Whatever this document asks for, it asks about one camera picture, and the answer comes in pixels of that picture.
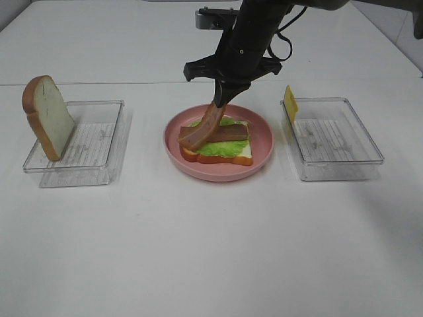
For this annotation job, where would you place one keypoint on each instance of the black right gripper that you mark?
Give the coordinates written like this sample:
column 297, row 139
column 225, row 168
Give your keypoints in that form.
column 239, row 54

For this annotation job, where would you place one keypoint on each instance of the clear plastic bread tray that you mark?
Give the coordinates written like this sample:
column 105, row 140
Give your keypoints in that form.
column 95, row 152

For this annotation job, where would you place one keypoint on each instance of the green lettuce leaf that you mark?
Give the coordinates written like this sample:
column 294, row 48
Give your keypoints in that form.
column 227, row 149

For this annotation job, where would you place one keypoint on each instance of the upright bread slice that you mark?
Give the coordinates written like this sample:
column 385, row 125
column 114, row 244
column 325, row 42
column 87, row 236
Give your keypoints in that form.
column 47, row 115

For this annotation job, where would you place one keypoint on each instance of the yellow cheese slice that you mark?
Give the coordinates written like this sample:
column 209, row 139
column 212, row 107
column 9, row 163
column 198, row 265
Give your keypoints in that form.
column 290, row 104

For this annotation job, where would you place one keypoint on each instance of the curved bacon strip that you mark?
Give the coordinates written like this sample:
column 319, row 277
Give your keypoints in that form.
column 197, row 137

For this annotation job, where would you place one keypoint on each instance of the bread slice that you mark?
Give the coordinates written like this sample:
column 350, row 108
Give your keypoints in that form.
column 47, row 115
column 213, row 160

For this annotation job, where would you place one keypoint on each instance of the clear plastic ingredients tray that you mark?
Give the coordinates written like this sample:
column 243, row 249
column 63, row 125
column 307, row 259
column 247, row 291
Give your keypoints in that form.
column 329, row 142

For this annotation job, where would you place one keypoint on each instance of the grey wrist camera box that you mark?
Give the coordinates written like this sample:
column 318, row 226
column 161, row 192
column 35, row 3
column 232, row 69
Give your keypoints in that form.
column 215, row 19

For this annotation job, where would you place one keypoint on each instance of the pink round plate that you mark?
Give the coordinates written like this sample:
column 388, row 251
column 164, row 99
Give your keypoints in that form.
column 261, row 141

